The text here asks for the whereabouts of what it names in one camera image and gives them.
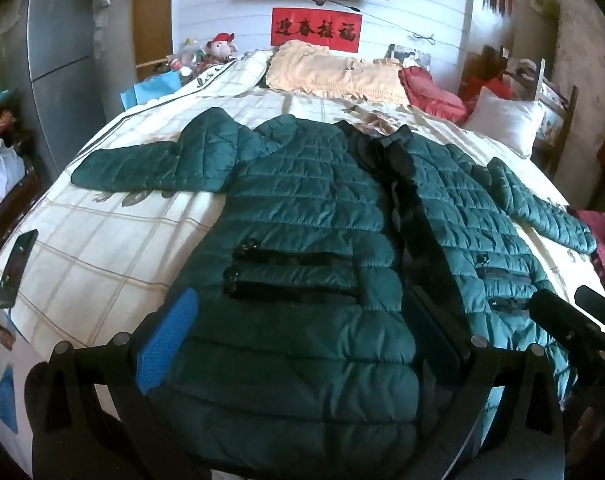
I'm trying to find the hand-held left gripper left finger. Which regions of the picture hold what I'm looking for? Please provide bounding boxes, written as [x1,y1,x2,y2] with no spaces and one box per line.
[26,287,203,480]

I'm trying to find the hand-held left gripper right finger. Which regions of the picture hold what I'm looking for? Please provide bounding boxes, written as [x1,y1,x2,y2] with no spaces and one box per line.
[407,285,565,480]

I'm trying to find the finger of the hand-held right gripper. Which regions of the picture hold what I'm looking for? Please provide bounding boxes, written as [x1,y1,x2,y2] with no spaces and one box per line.
[529,289,605,346]
[575,285,605,323]

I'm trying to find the green quilted jacket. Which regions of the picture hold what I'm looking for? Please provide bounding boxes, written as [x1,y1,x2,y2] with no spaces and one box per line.
[71,107,598,480]

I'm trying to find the red clothes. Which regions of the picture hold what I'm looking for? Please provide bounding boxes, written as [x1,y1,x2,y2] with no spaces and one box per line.
[462,75,514,103]

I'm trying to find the maroon cloth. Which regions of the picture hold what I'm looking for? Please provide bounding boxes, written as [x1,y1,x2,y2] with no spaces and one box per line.
[572,210,605,306]

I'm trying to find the floral checked bed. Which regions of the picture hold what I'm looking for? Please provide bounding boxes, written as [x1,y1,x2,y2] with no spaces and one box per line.
[0,47,605,466]

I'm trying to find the black smartphone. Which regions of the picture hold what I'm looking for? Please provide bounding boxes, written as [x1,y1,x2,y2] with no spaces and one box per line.
[0,229,39,309]

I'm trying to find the white pillow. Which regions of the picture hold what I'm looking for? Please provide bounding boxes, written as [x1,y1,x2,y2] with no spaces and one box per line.
[462,86,547,157]

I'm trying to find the wooden chair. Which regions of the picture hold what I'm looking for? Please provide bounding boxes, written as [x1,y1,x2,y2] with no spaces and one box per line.
[502,57,580,171]

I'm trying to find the white plastic bag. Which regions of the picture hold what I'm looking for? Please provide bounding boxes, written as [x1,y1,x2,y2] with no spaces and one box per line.
[0,138,26,208]

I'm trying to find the red ruffled pillow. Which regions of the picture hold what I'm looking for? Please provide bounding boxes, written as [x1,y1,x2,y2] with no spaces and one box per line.
[399,66,468,123]

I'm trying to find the blue bag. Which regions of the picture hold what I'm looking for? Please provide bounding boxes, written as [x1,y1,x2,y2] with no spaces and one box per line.
[121,70,183,111]

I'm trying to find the beige fluffy blanket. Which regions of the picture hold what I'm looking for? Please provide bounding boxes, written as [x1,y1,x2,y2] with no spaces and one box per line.
[265,40,410,107]

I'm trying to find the pile of small toys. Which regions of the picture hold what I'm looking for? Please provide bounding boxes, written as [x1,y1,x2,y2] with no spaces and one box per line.
[167,37,208,78]

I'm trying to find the plush toy with red hat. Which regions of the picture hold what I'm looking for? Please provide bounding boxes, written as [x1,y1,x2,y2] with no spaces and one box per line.
[205,32,238,63]

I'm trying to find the grey refrigerator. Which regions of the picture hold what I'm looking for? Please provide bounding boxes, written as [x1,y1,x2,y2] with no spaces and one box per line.
[12,0,108,176]

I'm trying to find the wooden door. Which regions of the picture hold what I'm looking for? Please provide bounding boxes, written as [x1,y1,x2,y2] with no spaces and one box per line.
[132,0,174,68]

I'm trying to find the black wall cable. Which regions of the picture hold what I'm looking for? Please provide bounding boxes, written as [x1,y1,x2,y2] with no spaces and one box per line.
[352,7,435,46]

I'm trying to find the red wall banner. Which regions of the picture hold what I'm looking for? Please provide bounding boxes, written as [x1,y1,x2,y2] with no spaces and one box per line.
[271,7,363,53]

